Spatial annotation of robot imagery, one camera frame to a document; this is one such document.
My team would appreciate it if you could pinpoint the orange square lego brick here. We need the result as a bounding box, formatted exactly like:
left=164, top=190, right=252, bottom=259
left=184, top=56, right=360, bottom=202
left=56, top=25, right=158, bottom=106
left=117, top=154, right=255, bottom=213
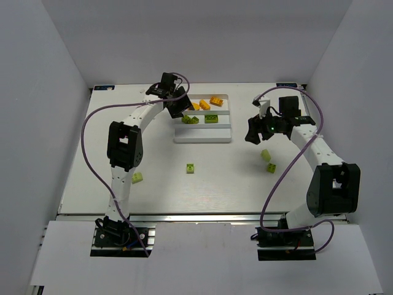
left=190, top=103, right=200, bottom=111

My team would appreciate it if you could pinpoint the dark green lego brick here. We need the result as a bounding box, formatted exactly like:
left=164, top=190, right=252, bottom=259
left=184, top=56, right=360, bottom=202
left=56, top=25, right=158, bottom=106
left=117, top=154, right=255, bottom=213
left=188, top=116, right=199, bottom=124

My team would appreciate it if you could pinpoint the orange yellow long lego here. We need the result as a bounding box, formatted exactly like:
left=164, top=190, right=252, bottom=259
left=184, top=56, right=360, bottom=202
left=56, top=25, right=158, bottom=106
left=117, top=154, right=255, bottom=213
left=199, top=100, right=211, bottom=111

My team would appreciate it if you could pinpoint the pale green lego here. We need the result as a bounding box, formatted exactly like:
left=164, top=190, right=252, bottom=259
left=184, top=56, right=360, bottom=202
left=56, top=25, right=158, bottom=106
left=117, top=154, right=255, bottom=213
left=260, top=149, right=271, bottom=163

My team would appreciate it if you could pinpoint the green long lego brick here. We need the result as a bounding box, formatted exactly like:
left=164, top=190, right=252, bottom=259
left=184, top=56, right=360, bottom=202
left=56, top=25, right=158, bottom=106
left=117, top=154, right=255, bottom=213
left=204, top=114, right=219, bottom=124

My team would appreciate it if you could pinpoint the green square lego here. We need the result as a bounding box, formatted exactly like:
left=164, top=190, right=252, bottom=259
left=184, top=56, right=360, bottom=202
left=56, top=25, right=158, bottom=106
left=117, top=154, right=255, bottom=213
left=267, top=163, right=276, bottom=173

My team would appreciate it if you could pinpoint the pale green lego brick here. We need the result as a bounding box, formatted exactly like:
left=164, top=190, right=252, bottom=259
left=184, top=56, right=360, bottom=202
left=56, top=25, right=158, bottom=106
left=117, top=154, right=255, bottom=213
left=131, top=172, right=143, bottom=184

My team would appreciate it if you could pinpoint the small green lego cube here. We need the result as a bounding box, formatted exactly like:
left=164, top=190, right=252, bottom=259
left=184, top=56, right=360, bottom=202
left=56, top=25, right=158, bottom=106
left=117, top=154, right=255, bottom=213
left=181, top=115, right=191, bottom=124

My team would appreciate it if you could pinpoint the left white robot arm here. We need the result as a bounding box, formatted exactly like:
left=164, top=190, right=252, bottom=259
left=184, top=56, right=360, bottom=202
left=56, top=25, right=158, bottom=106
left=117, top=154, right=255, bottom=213
left=105, top=73, right=192, bottom=222

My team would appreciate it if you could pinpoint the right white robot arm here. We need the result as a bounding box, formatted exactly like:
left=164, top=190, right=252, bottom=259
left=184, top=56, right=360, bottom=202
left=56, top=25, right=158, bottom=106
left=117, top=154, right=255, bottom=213
left=245, top=96, right=360, bottom=230

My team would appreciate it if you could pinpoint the white three-compartment tray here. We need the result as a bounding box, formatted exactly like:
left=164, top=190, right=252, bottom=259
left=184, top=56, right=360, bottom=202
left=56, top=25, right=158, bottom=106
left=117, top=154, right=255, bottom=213
left=173, top=94, right=232, bottom=143

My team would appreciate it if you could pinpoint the blue label right corner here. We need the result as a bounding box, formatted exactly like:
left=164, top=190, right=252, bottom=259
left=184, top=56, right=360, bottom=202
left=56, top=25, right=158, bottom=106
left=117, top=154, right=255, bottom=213
left=276, top=83, right=298, bottom=88

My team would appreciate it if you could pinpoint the green lego with round stud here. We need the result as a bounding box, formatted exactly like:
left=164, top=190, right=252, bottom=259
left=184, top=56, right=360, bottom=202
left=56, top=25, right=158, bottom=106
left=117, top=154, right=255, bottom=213
left=186, top=163, right=195, bottom=174

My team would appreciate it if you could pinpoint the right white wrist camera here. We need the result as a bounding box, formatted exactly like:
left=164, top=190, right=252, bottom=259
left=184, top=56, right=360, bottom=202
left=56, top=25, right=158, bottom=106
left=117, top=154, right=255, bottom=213
left=252, top=96, right=271, bottom=119

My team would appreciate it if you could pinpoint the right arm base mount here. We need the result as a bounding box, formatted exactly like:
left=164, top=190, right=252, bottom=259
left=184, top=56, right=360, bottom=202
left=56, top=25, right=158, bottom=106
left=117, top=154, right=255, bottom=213
left=250, top=227, right=316, bottom=261

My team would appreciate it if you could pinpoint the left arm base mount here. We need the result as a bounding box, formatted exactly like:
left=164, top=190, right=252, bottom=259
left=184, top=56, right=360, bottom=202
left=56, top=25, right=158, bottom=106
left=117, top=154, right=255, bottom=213
left=90, top=216, right=152, bottom=258

